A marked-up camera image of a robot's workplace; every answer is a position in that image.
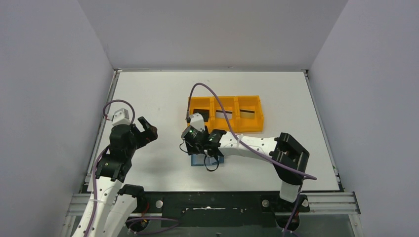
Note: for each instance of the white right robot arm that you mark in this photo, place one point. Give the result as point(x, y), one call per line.
point(287, 155)

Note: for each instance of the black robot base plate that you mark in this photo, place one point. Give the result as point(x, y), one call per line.
point(222, 209)

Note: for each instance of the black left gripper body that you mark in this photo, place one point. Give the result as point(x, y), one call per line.
point(139, 134)

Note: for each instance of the black card in tray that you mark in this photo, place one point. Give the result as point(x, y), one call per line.
point(204, 113)

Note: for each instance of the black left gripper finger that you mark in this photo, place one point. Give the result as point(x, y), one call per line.
point(147, 136)
point(145, 124)

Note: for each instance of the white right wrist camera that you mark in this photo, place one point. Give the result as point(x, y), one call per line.
point(197, 122)

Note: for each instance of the silver striped card middle compartment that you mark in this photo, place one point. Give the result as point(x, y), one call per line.
point(220, 114)

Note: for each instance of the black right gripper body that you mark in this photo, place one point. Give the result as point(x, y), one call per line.
point(199, 147)

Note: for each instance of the blue leather card holder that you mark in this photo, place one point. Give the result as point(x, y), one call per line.
point(200, 160)

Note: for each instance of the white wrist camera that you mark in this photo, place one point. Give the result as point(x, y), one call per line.
point(197, 122)
point(120, 116)

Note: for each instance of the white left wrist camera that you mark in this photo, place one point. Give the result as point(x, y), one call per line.
point(120, 116)

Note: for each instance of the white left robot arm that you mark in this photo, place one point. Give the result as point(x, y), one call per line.
point(112, 201)

